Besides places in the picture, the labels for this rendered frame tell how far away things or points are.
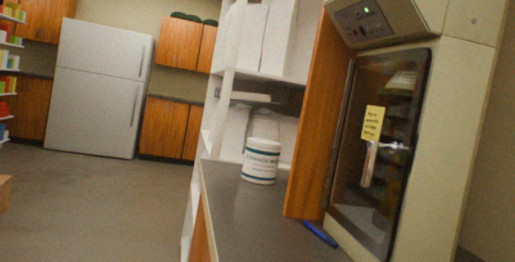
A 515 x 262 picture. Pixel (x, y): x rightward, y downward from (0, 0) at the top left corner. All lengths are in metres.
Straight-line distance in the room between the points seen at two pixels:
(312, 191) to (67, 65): 4.91
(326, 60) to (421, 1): 0.38
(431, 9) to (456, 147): 0.25
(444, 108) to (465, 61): 0.09
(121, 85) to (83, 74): 0.50
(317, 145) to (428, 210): 0.38
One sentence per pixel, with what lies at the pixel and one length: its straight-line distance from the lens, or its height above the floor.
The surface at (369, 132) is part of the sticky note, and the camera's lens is 0.82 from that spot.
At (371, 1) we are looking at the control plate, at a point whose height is 1.47.
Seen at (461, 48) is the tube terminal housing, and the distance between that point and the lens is 0.74.
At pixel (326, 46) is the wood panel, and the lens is 1.01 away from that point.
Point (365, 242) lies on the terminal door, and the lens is 0.80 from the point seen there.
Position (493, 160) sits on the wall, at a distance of 1.19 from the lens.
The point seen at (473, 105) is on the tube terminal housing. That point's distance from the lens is 0.76.
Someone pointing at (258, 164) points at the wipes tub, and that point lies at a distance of 1.32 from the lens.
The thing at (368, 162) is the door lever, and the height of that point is 1.17.
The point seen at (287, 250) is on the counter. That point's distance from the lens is 0.83.
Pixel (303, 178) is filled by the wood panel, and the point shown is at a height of 1.05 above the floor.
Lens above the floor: 1.25
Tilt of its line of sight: 3 degrees down
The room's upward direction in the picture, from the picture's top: 10 degrees clockwise
